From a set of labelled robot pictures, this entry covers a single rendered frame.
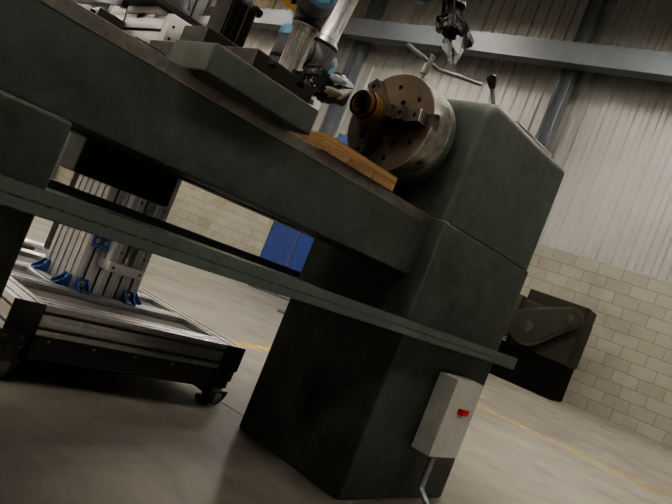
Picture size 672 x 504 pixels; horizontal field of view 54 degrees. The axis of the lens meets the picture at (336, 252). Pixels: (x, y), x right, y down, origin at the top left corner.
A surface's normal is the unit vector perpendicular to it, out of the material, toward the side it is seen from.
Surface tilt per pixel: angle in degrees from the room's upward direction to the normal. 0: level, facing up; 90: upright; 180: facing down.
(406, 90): 90
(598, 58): 90
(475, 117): 90
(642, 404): 90
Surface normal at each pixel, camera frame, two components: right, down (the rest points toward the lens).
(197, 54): -0.62, -0.27
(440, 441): 0.70, 0.26
